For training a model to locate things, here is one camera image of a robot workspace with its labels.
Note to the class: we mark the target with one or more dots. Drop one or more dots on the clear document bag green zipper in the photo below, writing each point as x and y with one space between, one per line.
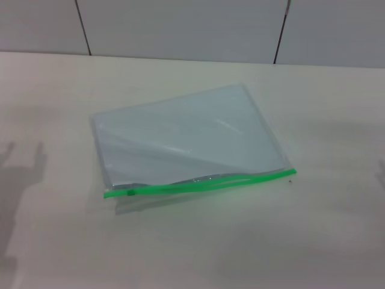
186 132

